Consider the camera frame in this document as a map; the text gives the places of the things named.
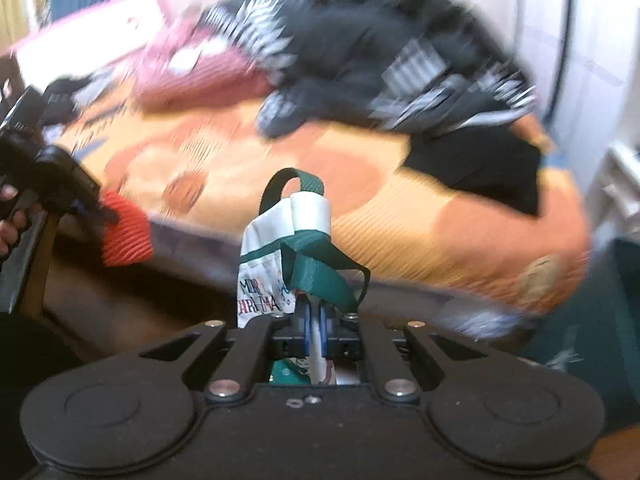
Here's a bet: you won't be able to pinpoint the white wardrobe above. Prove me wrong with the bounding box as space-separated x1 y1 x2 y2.
515 0 640 136

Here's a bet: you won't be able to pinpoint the teal bin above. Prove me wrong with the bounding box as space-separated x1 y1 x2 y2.
525 237 640 376

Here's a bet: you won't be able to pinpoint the pink white headboard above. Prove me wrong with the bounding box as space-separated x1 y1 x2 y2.
10 0 171 61

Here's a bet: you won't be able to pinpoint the black leaf print quilt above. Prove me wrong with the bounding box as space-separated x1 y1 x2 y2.
200 0 538 138

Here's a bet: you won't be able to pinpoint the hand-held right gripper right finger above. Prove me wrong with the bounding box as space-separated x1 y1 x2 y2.
316 309 483 403

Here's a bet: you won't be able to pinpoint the dark wooden bed frame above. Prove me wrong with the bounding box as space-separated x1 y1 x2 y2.
42 220 241 341

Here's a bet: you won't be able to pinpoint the white bookshelf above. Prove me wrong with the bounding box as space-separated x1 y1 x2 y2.
585 140 640 241

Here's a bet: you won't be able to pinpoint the yellow patterned curtain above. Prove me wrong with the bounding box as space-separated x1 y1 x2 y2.
0 0 46 56

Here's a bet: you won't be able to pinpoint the person's left hand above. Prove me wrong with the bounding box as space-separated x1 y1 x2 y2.
0 185 43 260

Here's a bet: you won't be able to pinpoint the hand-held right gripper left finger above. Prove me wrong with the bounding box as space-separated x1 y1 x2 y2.
140 310 311 403

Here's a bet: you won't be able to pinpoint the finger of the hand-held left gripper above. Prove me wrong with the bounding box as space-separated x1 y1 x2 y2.
60 147 120 226

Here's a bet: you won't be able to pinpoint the grey black garment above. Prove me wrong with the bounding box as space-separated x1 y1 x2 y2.
42 72 111 126

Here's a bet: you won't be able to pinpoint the black cloth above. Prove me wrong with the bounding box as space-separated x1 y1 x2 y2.
402 125 543 216

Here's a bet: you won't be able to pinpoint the wooden chair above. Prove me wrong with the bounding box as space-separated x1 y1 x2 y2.
0 55 61 311

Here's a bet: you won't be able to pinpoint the pink corduroy blanket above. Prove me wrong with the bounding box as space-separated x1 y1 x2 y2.
132 7 273 113

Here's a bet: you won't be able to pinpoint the white printed bag green straps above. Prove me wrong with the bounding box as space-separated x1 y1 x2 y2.
235 167 372 386

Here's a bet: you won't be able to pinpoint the orange floral bedspread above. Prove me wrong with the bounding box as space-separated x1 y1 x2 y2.
50 95 593 326

